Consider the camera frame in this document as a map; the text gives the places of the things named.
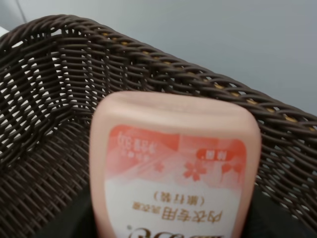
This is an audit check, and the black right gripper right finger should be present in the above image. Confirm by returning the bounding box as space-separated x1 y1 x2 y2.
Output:
247 187 317 238

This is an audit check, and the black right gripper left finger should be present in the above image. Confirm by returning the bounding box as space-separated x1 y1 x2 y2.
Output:
34 190 96 238

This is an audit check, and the pink squeeze bottle white cap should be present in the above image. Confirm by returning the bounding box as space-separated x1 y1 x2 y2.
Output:
89 91 261 238

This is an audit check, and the dark brown wicker basket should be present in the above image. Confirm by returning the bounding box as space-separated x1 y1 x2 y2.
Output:
0 15 317 238

